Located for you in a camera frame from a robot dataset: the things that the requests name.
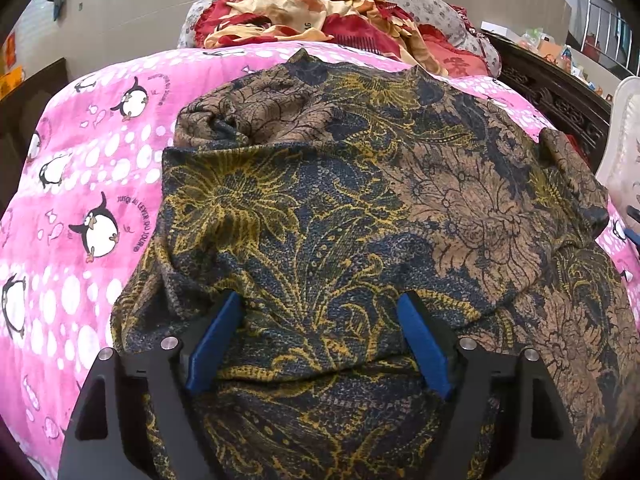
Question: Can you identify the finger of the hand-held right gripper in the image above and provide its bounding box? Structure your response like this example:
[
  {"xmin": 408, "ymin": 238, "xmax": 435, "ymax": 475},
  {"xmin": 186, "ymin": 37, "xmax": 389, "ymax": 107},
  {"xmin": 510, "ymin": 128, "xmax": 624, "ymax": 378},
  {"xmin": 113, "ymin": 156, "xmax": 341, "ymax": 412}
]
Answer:
[{"xmin": 612, "ymin": 217, "xmax": 640, "ymax": 261}]

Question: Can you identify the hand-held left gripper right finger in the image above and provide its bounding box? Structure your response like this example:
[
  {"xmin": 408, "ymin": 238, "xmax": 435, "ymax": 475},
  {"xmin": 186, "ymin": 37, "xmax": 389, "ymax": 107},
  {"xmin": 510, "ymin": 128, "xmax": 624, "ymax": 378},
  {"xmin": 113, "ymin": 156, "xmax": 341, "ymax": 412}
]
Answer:
[{"xmin": 396, "ymin": 290, "xmax": 586, "ymax": 480}]

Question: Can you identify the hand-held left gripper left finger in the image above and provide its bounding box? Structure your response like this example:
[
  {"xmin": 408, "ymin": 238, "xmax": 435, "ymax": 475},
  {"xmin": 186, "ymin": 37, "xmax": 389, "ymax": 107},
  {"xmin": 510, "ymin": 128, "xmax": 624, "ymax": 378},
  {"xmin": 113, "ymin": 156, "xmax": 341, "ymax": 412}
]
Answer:
[{"xmin": 57, "ymin": 290, "xmax": 246, "ymax": 480}]

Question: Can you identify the dark floral patterned garment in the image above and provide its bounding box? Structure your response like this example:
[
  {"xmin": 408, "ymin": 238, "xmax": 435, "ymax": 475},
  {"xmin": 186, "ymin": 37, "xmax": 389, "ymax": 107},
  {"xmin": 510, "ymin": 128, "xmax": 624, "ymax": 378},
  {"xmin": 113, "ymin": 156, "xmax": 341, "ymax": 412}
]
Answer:
[{"xmin": 111, "ymin": 49, "xmax": 640, "ymax": 480}]

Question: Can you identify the white plastic chair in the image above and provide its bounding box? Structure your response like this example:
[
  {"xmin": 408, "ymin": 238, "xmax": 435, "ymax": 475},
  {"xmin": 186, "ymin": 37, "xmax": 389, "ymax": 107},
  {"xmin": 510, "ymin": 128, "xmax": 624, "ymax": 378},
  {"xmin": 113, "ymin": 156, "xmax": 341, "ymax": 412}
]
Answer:
[{"xmin": 595, "ymin": 76, "xmax": 640, "ymax": 221}]

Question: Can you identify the dark carved wooden headboard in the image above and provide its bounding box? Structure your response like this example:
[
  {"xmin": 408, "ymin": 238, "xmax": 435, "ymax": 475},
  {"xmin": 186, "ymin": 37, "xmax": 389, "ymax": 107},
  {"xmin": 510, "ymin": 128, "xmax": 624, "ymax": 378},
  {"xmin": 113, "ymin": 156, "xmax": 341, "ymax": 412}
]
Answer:
[{"xmin": 480, "ymin": 30, "xmax": 613, "ymax": 171}]

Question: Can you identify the pile of small packets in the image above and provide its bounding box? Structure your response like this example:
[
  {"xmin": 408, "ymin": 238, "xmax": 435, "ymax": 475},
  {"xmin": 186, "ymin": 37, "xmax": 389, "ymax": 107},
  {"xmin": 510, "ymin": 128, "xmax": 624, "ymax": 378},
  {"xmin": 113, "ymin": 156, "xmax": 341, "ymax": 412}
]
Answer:
[{"xmin": 482, "ymin": 20, "xmax": 617, "ymax": 102}]

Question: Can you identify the metal stair railing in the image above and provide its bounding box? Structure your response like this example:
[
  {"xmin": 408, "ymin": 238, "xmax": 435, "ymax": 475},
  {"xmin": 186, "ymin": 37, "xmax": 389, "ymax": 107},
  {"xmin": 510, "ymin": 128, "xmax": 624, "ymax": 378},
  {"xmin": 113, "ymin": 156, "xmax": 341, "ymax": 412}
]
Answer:
[{"xmin": 575, "ymin": 0, "xmax": 640, "ymax": 78}]

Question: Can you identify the pink penguin print blanket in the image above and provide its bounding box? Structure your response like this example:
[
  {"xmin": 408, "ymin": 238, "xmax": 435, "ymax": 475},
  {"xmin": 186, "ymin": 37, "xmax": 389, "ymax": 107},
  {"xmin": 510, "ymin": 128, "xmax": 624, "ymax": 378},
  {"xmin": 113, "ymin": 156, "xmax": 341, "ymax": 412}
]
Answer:
[{"xmin": 0, "ymin": 42, "xmax": 640, "ymax": 480}]

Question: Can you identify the red embroidered pillow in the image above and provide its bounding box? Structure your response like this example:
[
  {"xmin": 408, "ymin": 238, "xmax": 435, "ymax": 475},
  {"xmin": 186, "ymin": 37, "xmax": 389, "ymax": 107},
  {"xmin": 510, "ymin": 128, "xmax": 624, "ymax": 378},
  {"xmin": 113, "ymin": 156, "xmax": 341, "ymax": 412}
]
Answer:
[{"xmin": 417, "ymin": 25, "xmax": 493, "ymax": 79}]

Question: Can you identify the dark wooden cabinet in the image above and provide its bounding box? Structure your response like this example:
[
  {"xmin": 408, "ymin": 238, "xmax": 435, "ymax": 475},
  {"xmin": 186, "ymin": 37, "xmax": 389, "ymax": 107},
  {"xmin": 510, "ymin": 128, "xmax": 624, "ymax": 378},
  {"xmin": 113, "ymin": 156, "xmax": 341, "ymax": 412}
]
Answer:
[{"xmin": 0, "ymin": 57, "xmax": 69, "ymax": 211}]

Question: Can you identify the red orange floral quilt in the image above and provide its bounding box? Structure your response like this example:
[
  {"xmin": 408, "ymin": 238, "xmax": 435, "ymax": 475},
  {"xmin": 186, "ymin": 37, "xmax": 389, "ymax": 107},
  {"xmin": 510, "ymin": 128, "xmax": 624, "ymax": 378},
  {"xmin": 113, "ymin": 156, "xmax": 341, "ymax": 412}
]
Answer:
[{"xmin": 194, "ymin": 0, "xmax": 451, "ymax": 78}]

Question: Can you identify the orange box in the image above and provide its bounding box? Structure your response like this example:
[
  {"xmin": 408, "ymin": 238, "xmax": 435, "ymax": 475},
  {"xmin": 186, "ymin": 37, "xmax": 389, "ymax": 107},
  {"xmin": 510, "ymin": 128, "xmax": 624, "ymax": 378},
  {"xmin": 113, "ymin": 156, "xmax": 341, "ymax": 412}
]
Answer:
[{"xmin": 0, "ymin": 66, "xmax": 26, "ymax": 100}]

